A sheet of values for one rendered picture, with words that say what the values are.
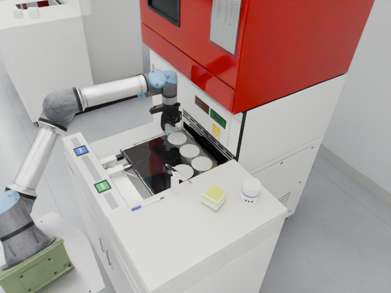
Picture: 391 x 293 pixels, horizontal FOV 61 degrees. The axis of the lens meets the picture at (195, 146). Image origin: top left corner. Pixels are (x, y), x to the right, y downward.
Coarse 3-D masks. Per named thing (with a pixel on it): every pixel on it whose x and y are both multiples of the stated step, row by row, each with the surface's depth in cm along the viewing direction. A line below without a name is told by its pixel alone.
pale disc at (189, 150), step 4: (188, 144) 169; (180, 148) 167; (184, 148) 167; (188, 148) 167; (192, 148) 167; (196, 148) 167; (180, 152) 164; (184, 152) 165; (188, 152) 165; (192, 152) 165; (196, 152) 165; (188, 156) 162; (192, 156) 163
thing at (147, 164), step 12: (180, 132) 177; (144, 144) 168; (156, 144) 168; (168, 144) 169; (180, 144) 169; (192, 144) 170; (132, 156) 161; (144, 156) 161; (156, 156) 161; (168, 156) 162; (180, 156) 162; (204, 156) 163; (144, 168) 155; (156, 168) 155; (168, 168) 156; (192, 168) 156; (156, 180) 150; (168, 180) 150; (180, 180) 150; (156, 192) 144
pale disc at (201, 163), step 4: (200, 156) 163; (192, 160) 160; (196, 160) 160; (200, 160) 161; (204, 160) 161; (208, 160) 161; (192, 164) 159; (196, 164) 159; (200, 164) 159; (204, 164) 159; (208, 164) 159; (196, 168) 157; (200, 168) 157; (204, 168) 157; (208, 168) 157
